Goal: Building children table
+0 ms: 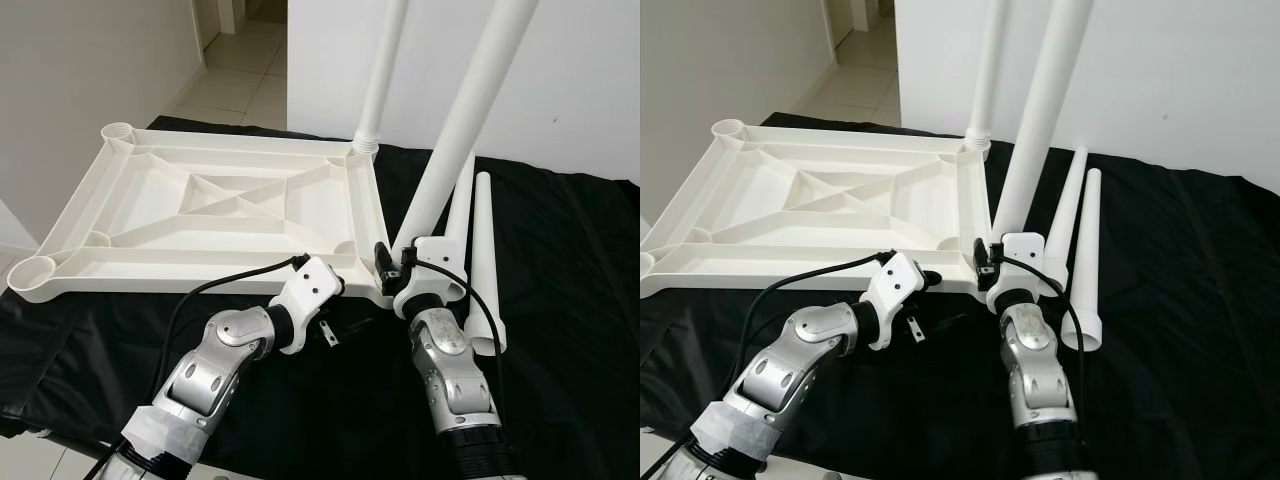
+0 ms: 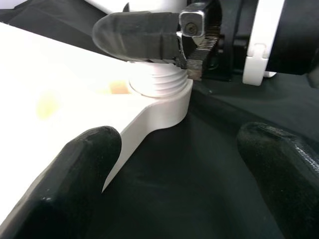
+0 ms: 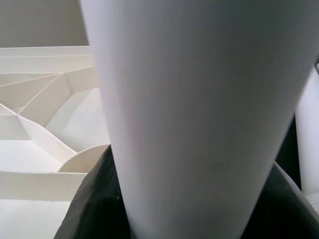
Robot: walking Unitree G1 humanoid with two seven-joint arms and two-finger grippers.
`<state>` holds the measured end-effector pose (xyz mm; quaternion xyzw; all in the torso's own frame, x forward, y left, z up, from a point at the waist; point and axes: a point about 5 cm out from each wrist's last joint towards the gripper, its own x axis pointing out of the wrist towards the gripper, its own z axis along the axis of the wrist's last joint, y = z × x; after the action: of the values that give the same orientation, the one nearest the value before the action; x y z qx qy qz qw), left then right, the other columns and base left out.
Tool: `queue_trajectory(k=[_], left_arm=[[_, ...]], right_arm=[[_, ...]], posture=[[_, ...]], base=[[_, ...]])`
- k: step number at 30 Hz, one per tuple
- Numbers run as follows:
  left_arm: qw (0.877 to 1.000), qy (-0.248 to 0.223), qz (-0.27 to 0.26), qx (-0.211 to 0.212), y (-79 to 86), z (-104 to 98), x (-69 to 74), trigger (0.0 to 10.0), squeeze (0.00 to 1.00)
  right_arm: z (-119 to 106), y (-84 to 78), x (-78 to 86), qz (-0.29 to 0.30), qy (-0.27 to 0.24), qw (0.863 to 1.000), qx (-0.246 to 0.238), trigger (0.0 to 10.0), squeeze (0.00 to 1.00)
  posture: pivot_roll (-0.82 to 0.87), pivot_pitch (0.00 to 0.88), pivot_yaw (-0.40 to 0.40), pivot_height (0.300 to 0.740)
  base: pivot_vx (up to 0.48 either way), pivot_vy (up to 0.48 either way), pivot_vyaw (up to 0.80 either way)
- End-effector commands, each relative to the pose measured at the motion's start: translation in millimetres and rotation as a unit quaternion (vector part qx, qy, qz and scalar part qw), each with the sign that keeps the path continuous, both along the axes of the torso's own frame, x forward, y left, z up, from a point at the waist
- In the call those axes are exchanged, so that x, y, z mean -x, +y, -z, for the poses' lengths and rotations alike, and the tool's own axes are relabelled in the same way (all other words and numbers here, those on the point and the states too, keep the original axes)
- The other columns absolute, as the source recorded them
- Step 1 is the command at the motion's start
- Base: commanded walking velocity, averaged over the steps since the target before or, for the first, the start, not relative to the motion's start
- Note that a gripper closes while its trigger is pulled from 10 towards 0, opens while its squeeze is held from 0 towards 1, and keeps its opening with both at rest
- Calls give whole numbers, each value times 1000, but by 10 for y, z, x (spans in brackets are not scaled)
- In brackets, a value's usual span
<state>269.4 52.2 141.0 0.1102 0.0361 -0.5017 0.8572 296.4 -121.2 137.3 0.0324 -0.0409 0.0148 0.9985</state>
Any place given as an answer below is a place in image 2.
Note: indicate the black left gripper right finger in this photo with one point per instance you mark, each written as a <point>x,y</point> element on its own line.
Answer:
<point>286,184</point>

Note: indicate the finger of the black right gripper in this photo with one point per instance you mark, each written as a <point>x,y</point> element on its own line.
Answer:
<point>126,8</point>
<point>137,37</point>

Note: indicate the white plastic children table top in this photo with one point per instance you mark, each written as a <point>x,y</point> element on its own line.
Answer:
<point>74,87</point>

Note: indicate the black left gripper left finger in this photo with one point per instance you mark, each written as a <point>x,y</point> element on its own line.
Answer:
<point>62,189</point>

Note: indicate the white plastic table leg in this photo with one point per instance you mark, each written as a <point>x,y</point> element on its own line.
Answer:
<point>159,79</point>

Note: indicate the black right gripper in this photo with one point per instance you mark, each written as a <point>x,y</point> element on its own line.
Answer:
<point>231,57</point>

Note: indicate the black table cloth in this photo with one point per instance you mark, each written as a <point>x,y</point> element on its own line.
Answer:
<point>187,174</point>

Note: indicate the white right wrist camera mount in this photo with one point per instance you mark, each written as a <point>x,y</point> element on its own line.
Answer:
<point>259,37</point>

